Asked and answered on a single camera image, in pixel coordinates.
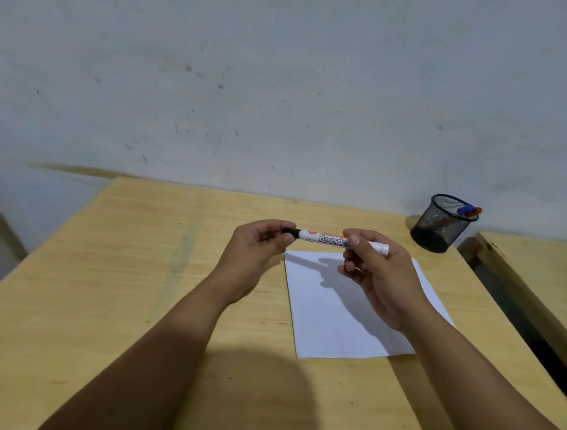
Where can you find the person's right hand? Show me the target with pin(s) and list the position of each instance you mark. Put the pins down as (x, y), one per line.
(390, 288)

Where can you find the person's left hand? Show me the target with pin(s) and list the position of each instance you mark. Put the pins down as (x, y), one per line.
(248, 261)

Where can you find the person's left thumb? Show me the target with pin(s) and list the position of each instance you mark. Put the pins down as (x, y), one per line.
(281, 239)

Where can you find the person's right thumb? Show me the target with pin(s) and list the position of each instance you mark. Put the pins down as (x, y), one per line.
(353, 238)

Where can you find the black marker cap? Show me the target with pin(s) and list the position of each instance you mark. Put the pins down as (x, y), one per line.
(291, 232)

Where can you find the white board marker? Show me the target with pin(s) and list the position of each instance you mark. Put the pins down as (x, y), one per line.
(325, 239)

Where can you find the person's left forearm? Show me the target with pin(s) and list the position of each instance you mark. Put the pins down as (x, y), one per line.
(146, 367)

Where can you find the person's right forearm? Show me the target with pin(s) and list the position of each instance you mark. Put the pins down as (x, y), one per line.
(469, 381)

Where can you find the white paper sheet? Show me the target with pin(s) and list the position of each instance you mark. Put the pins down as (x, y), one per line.
(328, 310)

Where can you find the black mesh pen holder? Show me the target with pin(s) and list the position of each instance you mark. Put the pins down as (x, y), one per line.
(436, 226)

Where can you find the blue pen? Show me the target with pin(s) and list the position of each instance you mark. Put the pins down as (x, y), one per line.
(465, 209)

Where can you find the red pen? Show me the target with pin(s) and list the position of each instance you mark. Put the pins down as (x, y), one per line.
(475, 212)

